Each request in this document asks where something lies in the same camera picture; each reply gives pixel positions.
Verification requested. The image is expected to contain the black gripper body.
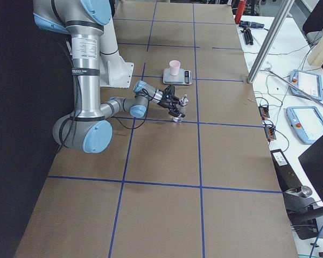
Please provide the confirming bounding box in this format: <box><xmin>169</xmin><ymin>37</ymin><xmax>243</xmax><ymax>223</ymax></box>
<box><xmin>157</xmin><ymin>96</ymin><xmax>177</xmax><ymax>109</ymax></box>

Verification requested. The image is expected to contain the clear glass sauce bottle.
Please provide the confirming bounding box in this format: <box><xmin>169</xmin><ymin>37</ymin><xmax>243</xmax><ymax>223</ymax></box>
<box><xmin>173</xmin><ymin>94</ymin><xmax>189</xmax><ymax>123</ymax></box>

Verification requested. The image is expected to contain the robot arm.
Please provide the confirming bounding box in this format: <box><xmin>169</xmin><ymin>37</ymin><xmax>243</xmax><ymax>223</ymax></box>
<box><xmin>33</xmin><ymin>0</ymin><xmax>185</xmax><ymax>153</ymax></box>

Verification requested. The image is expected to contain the digital kitchen scale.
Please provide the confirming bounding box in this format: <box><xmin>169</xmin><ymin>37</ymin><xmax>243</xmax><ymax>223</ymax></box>
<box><xmin>163</xmin><ymin>68</ymin><xmax>192</xmax><ymax>85</ymax></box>

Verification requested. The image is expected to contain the upper orange connector board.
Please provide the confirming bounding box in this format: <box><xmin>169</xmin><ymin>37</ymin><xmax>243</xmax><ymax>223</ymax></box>
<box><xmin>258</xmin><ymin>105</ymin><xmax>270</xmax><ymax>120</ymax></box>

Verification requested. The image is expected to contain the orange connector board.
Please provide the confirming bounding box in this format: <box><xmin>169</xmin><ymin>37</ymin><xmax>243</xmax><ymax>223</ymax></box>
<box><xmin>258</xmin><ymin>105</ymin><xmax>270</xmax><ymax>120</ymax></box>
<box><xmin>264</xmin><ymin>125</ymin><xmax>276</xmax><ymax>142</ymax></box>

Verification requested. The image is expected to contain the lower orange connector board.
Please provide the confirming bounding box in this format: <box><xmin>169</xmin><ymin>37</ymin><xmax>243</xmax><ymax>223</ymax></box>
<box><xmin>264</xmin><ymin>125</ymin><xmax>276</xmax><ymax>142</ymax></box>

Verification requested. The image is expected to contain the red bottle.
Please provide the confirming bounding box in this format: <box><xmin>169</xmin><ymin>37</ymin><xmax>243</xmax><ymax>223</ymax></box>
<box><xmin>235</xmin><ymin>0</ymin><xmax>246</xmax><ymax>24</ymax></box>

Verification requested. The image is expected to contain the black box with label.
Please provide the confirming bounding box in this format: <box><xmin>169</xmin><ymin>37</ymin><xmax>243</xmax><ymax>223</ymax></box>
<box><xmin>270</xmin><ymin>149</ymin><xmax>302</xmax><ymax>192</ymax></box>

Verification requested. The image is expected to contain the lower blue teach pendant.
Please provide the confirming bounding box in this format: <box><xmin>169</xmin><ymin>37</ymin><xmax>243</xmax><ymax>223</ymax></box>
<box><xmin>286</xmin><ymin>106</ymin><xmax>323</xmax><ymax>145</ymax></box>

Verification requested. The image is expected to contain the blue teach pendant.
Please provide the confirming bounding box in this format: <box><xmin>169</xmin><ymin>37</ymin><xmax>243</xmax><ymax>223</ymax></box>
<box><xmin>286</xmin><ymin>106</ymin><xmax>323</xmax><ymax>145</ymax></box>
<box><xmin>290</xmin><ymin>69</ymin><xmax>323</xmax><ymax>101</ymax></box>

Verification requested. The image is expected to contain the upper blue teach pendant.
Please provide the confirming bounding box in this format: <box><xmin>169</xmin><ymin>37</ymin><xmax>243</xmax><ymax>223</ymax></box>
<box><xmin>290</xmin><ymin>69</ymin><xmax>323</xmax><ymax>101</ymax></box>

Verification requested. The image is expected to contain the black monitor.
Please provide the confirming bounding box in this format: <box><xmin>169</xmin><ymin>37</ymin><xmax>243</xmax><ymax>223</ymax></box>
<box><xmin>298</xmin><ymin>136</ymin><xmax>323</xmax><ymax>201</ymax></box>

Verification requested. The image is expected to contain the grey clamp stand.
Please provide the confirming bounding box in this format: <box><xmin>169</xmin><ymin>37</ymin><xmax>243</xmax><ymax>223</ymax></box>
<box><xmin>283</xmin><ymin>189</ymin><xmax>323</xmax><ymax>240</ymax></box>

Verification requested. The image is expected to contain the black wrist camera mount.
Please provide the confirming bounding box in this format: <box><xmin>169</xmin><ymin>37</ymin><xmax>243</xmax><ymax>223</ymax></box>
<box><xmin>163</xmin><ymin>85</ymin><xmax>175</xmax><ymax>99</ymax></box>

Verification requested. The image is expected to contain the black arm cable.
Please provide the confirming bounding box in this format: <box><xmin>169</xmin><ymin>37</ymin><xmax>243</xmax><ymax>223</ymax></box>
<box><xmin>58</xmin><ymin>88</ymin><xmax>158</xmax><ymax>151</ymax></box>

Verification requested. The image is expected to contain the aluminium frame post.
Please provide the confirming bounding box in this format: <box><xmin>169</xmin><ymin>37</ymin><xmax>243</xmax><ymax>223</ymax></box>
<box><xmin>247</xmin><ymin>0</ymin><xmax>294</xmax><ymax>84</ymax></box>

